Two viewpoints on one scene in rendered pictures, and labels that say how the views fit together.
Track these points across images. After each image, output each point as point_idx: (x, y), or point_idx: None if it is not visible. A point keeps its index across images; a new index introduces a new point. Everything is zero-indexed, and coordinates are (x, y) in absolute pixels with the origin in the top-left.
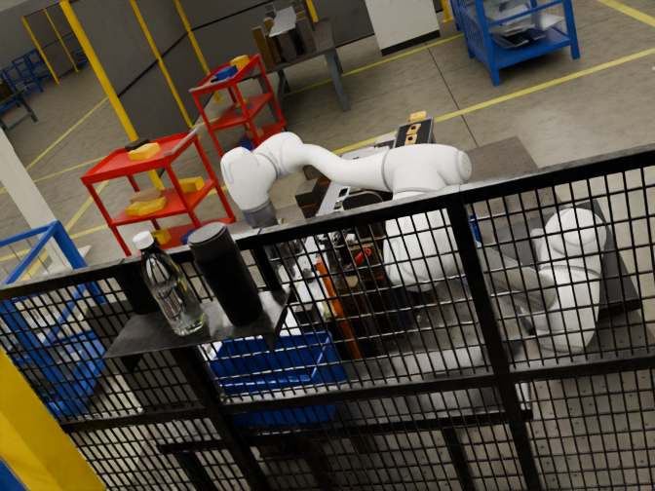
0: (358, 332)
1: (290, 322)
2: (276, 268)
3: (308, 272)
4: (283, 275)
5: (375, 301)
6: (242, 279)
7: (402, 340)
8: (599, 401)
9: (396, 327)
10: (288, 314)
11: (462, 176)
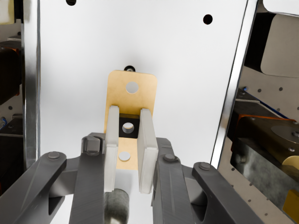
0: (19, 47)
1: (147, 15)
2: (166, 162)
3: (104, 215)
4: (143, 140)
5: (10, 153)
6: None
7: (18, 109)
8: None
9: (14, 123)
10: (160, 65)
11: None
